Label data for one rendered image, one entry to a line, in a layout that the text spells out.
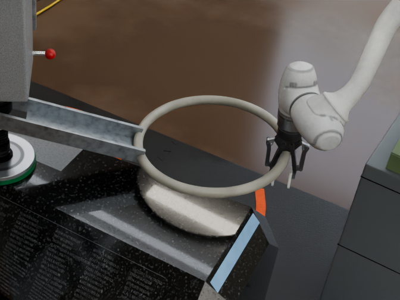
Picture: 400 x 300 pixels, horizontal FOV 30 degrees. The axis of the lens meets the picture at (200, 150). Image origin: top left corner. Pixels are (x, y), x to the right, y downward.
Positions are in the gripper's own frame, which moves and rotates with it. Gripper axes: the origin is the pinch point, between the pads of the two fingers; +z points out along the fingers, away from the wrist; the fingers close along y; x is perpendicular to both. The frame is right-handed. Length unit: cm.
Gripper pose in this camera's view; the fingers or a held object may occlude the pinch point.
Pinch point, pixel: (281, 176)
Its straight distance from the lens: 237.4
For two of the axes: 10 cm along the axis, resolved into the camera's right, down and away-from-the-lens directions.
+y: -9.9, -1.5, 0.8
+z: -0.6, 7.8, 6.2
